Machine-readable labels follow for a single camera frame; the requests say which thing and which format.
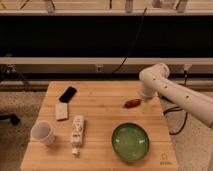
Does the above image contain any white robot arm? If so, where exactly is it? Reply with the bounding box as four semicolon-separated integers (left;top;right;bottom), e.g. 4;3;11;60
139;63;213;129

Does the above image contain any wooden table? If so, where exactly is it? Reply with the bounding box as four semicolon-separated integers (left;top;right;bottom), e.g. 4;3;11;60
21;81;179;171

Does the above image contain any white tube bottle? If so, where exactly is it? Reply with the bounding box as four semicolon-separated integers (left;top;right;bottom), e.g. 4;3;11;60
70;115;84;156

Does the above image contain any black phone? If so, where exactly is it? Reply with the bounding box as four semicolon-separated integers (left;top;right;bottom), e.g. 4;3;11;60
59;87;77;103

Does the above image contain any white sponge block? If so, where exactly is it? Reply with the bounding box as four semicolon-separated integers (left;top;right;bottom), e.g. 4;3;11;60
55;103;68;121

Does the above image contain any white paper cup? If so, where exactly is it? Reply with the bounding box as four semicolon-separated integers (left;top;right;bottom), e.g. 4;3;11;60
30;121;55;145

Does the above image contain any black chair base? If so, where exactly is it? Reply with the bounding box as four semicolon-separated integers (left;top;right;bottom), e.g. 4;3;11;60
0;114;20;125

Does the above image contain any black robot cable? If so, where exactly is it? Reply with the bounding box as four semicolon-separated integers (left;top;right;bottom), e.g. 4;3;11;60
162;105;190;136

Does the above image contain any black hanging cable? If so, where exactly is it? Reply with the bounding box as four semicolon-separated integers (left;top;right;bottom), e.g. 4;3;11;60
111;7;148;74

